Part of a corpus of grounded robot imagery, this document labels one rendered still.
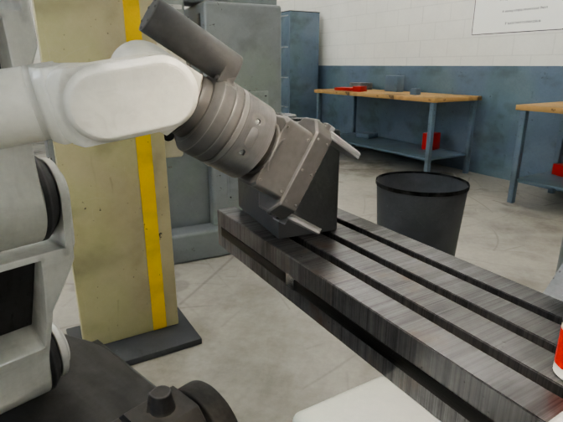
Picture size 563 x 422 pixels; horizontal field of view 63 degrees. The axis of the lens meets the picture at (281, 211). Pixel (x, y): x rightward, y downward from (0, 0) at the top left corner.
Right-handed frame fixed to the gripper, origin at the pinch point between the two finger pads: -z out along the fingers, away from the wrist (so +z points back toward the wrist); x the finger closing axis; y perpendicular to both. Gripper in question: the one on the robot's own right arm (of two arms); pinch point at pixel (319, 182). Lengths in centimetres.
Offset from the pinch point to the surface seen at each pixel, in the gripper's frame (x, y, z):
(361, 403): -20.8, -11.8, -11.3
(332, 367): -55, 87, -115
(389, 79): 205, 425, -337
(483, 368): -9.9, -21.2, -13.6
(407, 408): -18.6, -15.0, -14.8
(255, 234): -11.4, 25.7, -11.4
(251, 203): -7.0, 34.0, -12.7
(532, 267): 34, 107, -257
